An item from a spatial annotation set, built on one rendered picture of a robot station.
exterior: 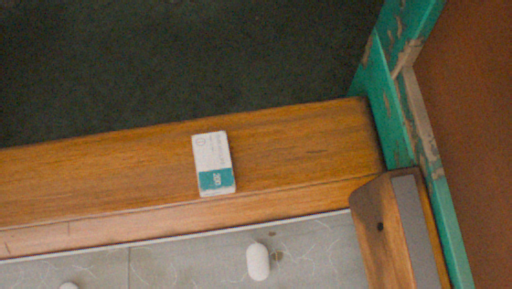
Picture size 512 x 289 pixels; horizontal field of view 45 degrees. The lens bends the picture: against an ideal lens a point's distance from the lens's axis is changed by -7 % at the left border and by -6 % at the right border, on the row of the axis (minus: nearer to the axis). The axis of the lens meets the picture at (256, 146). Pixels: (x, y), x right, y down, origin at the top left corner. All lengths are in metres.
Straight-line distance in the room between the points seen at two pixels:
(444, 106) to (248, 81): 1.05
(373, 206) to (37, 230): 0.33
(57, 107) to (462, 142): 1.19
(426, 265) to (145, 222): 0.28
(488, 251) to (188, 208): 0.30
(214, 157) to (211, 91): 0.91
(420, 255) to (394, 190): 0.06
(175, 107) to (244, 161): 0.88
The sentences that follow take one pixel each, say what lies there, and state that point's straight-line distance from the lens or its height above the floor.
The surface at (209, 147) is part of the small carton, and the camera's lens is 0.65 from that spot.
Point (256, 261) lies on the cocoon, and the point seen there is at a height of 0.76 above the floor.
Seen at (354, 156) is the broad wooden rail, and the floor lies 0.76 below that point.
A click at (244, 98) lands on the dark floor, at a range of 1.55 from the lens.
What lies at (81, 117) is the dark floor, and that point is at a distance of 1.56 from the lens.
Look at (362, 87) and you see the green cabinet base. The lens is 0.74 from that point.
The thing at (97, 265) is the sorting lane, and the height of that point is 0.74.
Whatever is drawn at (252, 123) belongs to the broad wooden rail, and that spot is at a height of 0.76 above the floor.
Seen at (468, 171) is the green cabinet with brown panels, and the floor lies 0.92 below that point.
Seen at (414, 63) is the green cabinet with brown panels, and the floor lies 0.88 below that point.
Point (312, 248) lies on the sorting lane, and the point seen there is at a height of 0.74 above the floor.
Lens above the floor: 1.39
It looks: 68 degrees down
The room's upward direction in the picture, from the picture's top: 9 degrees clockwise
